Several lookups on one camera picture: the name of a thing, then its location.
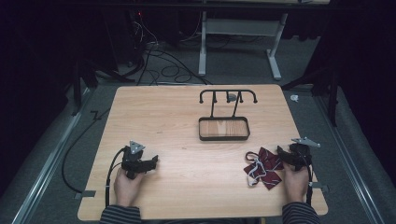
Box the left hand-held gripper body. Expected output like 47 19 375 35
120 140 147 180

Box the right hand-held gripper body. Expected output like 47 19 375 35
288 136 321 172

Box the dark red striped bow tie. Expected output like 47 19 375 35
243 147 285 191

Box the person's right hand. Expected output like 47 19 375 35
282 161 310 203

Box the person's left hand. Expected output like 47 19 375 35
113 168 145 208

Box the grey tape strip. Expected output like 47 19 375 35
311 182 330 193
74 189 97 201

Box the black metal rack with tray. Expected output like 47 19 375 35
198 89 259 142

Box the black floor stand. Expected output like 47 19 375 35
70 58 135 118
280 66 341 128

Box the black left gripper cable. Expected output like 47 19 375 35
105 147 126 209

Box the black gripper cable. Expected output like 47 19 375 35
105 147 126 209
305 157 315 207

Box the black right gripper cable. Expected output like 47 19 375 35
305 157 315 207

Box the metal floor rail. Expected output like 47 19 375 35
11 88 94 224
312 92 390 224

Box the long black floor cable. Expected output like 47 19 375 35
61 106 112 194

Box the tangle of black floor cables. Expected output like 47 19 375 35
125 12 213 87

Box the white metal desk frame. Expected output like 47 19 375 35
198 10 290 81

